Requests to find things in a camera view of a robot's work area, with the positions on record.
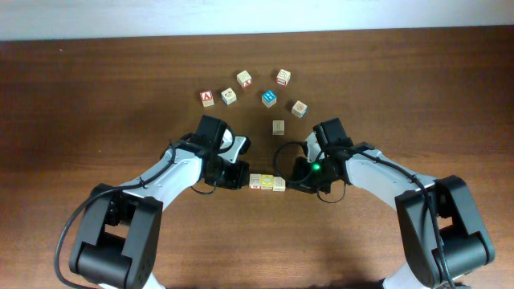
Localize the yellow wooden block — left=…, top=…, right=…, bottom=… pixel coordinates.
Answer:
left=260, top=174, right=274, bottom=190

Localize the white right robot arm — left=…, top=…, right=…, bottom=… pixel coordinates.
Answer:
left=286, top=118, right=496, bottom=288

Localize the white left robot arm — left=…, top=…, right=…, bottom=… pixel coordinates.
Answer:
left=69, top=116, right=251, bottom=288

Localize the wooden block letter I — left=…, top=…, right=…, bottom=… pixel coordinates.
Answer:
left=272, top=120, right=285, bottom=136

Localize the wooden block shell picture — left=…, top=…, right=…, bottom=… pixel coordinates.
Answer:
left=292, top=100, right=308, bottom=118

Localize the wooden block blue side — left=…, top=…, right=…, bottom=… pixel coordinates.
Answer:
left=221, top=88, right=237, bottom=105

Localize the wooden block red A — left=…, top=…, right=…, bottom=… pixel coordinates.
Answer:
left=200, top=90, right=214, bottom=108

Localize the blue top wooden block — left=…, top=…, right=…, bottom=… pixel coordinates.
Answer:
left=262, top=90, right=277, bottom=108

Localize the wooden block red X side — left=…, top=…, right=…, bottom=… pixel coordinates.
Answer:
left=236, top=71, right=252, bottom=89

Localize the wooden block red top right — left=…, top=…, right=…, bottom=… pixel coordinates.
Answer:
left=276, top=69, right=292, bottom=87

